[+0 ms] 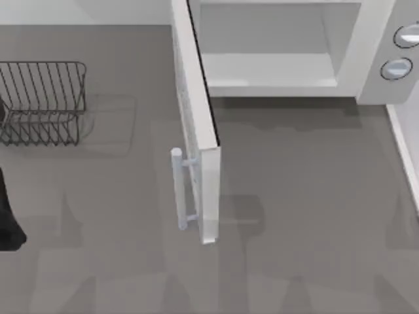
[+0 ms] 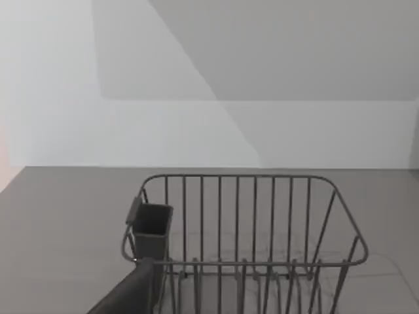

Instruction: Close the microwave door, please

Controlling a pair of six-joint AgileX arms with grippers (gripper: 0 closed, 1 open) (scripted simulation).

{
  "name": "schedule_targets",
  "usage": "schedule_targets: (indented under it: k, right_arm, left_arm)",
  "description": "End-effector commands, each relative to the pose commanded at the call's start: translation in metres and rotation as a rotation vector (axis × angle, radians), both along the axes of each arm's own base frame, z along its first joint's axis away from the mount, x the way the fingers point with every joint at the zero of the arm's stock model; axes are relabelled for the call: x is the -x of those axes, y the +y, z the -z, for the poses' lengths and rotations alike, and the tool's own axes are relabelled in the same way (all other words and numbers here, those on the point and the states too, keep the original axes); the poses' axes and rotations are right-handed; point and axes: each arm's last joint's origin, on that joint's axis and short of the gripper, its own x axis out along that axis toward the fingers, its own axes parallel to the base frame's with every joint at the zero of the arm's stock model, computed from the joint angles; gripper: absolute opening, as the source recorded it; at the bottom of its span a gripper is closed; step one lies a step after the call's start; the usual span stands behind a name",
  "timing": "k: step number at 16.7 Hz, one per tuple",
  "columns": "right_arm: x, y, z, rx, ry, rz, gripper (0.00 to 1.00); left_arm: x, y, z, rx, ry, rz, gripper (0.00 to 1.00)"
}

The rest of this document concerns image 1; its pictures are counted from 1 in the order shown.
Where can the white microwave door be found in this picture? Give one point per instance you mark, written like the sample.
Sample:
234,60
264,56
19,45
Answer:
204,131

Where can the pale microwave oven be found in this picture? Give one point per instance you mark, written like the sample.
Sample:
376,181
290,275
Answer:
366,49

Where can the grey microwave knob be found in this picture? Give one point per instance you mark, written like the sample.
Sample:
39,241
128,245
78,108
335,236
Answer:
407,35
396,68

